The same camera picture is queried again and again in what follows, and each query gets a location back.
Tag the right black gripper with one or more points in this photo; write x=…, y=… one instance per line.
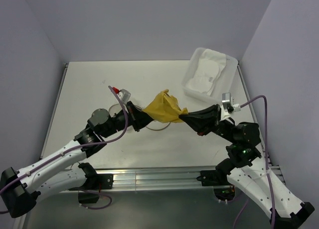
x=203, y=121

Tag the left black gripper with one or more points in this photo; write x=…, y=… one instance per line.
x=138, y=119

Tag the white mesh laundry bag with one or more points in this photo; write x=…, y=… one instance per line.
x=138, y=113

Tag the yellow bra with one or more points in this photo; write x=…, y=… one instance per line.
x=165, y=108

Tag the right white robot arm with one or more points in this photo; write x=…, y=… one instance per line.
x=246, y=168

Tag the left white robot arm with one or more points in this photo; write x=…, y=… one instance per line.
x=19, y=201

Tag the white bra in tray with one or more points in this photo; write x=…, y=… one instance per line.
x=209, y=67

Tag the white plastic tray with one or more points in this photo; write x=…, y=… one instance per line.
x=223, y=84

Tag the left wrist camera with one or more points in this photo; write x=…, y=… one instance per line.
x=123, y=94

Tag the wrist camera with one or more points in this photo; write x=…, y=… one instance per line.
x=123, y=94
x=229, y=103

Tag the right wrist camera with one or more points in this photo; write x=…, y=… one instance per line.
x=229, y=103

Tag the aluminium mounting rail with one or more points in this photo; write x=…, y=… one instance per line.
x=149, y=178

